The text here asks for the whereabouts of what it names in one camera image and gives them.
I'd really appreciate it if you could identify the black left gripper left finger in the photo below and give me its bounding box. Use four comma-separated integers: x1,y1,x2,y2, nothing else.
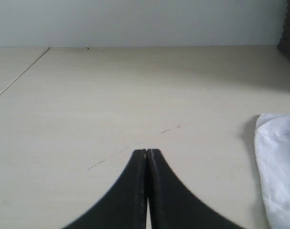
65,149,147,229

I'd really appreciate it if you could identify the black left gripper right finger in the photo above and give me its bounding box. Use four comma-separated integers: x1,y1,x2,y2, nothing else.
147,149,240,229

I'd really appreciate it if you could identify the white t-shirt with red lettering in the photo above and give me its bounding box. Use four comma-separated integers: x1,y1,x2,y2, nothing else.
254,114,290,229

